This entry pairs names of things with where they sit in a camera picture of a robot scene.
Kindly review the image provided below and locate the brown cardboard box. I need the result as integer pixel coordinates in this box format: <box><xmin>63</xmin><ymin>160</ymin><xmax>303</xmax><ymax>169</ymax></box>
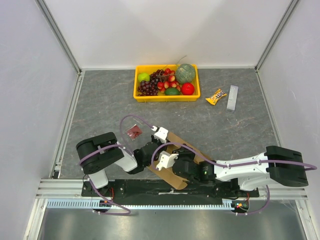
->
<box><xmin>147</xmin><ymin>131</ymin><xmax>211</xmax><ymax>190</ymax></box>

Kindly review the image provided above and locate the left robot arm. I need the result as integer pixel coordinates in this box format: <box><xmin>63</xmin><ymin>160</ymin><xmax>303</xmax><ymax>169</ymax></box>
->
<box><xmin>75</xmin><ymin>132</ymin><xmax>162</xmax><ymax>197</ymax></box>

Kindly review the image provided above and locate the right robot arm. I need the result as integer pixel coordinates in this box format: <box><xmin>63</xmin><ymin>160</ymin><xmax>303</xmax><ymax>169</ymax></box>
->
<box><xmin>172</xmin><ymin>145</ymin><xmax>309</xmax><ymax>197</ymax></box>

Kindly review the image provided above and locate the small red packet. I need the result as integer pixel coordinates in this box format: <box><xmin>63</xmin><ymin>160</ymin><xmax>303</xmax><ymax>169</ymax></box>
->
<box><xmin>126</xmin><ymin>124</ymin><xmax>143</xmax><ymax>141</ymax></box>

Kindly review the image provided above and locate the green avocado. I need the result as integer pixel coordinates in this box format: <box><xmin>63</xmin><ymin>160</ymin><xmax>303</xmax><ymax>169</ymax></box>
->
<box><xmin>164</xmin><ymin>87</ymin><xmax>181</xmax><ymax>96</ymax></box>

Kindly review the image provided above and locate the purple grape bunch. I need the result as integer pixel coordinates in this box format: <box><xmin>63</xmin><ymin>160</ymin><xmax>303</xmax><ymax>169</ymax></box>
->
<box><xmin>136</xmin><ymin>69</ymin><xmax>162</xmax><ymax>97</ymax></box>

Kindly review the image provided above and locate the red strawberry bunch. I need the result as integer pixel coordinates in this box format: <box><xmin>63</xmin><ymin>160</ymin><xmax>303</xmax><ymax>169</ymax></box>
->
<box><xmin>156</xmin><ymin>68</ymin><xmax>181</xmax><ymax>95</ymax></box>

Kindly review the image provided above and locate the red tomato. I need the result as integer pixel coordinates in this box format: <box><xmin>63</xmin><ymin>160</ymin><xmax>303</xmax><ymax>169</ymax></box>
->
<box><xmin>181</xmin><ymin>83</ymin><xmax>195</xmax><ymax>96</ymax></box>

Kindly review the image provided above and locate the yellow candy packet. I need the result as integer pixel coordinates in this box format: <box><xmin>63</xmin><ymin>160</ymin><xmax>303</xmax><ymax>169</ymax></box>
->
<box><xmin>205</xmin><ymin>88</ymin><xmax>227</xmax><ymax>106</ymax></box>

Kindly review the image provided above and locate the green apple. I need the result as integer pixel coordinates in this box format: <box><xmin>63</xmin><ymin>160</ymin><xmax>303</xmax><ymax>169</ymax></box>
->
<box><xmin>137</xmin><ymin>72</ymin><xmax>150</xmax><ymax>83</ymax></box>

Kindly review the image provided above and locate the green netted melon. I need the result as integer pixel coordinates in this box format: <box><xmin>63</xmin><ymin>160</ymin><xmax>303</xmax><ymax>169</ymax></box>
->
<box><xmin>175</xmin><ymin>63</ymin><xmax>196</xmax><ymax>84</ymax></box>

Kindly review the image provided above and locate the yellow plastic tray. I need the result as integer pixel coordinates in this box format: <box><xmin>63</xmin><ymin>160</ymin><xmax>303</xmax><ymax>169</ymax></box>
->
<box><xmin>133</xmin><ymin>64</ymin><xmax>201</xmax><ymax>102</ymax></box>

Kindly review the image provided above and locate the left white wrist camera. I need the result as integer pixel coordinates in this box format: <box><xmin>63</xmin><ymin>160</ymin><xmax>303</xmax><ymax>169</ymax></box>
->
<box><xmin>152</xmin><ymin>125</ymin><xmax>169</xmax><ymax>143</ymax></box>

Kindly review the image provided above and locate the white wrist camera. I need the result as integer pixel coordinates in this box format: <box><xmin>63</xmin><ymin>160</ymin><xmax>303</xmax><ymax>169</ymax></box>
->
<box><xmin>152</xmin><ymin>125</ymin><xmax>169</xmax><ymax>143</ymax></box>
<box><xmin>156</xmin><ymin>151</ymin><xmax>179</xmax><ymax>171</ymax></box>

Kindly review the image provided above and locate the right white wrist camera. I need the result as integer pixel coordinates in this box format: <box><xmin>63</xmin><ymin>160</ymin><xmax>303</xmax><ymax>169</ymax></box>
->
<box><xmin>156</xmin><ymin>151</ymin><xmax>179</xmax><ymax>171</ymax></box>

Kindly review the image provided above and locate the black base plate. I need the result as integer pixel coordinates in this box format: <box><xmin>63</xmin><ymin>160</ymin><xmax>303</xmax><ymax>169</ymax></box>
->
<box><xmin>98</xmin><ymin>179</ymin><xmax>260</xmax><ymax>200</ymax></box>

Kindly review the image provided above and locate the aluminium front rail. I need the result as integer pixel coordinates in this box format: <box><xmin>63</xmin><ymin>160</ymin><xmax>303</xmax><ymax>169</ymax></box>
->
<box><xmin>35</xmin><ymin>179</ymin><xmax>308</xmax><ymax>200</ymax></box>

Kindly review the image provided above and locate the slotted cable duct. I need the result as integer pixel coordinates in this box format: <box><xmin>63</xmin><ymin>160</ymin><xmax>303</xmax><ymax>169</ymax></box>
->
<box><xmin>46</xmin><ymin>199</ymin><xmax>235</xmax><ymax>210</ymax></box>

